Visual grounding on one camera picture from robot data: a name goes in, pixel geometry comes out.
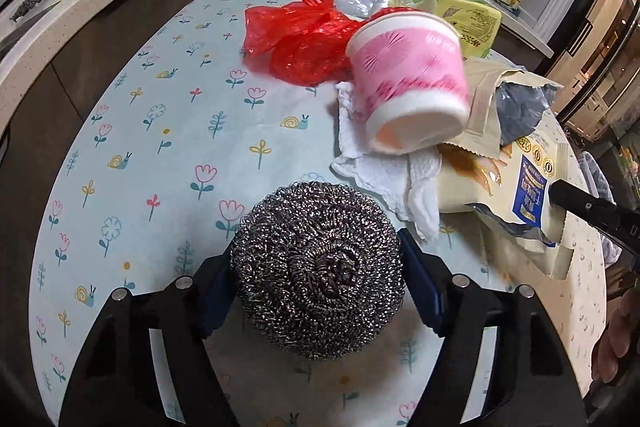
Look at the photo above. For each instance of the dark scouring pad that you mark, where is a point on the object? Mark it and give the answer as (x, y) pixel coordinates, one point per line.
(29, 6)

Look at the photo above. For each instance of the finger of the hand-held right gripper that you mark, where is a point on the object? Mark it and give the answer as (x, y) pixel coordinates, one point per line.
(590, 209)

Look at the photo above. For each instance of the grey plastic bag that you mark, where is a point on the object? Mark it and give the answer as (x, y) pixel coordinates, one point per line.
(520, 107)

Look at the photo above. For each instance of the yellow-green plastic package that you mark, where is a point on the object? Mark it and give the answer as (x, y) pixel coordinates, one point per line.
(465, 19)

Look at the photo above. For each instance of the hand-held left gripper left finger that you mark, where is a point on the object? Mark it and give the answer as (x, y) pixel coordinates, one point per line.
(220, 289)

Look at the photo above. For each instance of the glass sliding door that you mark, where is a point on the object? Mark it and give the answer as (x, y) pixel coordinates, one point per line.
(600, 57)

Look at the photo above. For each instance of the beige paper bag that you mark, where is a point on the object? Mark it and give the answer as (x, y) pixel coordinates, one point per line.
(482, 107)

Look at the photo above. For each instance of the steel wool scrubber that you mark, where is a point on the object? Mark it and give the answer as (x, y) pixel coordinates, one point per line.
(315, 267)

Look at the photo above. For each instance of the grey-blue trash bag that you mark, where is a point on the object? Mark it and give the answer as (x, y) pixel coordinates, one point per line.
(597, 177)

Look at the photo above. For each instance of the floral tablecloth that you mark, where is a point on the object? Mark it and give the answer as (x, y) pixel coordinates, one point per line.
(165, 147)

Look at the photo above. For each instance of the pink paper cup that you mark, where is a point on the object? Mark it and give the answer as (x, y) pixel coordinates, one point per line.
(405, 72)

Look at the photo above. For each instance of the white paper towel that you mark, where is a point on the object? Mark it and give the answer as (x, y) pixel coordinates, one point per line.
(380, 172)

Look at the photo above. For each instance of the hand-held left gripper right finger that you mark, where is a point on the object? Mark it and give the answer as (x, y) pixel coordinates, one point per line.
(425, 287)

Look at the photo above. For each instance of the clear plastic bag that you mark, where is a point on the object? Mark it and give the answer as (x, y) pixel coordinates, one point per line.
(352, 4)

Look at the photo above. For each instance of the red plastic bag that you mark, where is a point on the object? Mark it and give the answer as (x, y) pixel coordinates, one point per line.
(300, 42)

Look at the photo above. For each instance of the person's right hand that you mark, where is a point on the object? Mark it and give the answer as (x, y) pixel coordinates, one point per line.
(617, 337)

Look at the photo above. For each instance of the yellow snack bag blue label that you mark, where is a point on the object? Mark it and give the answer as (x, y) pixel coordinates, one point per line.
(500, 192)

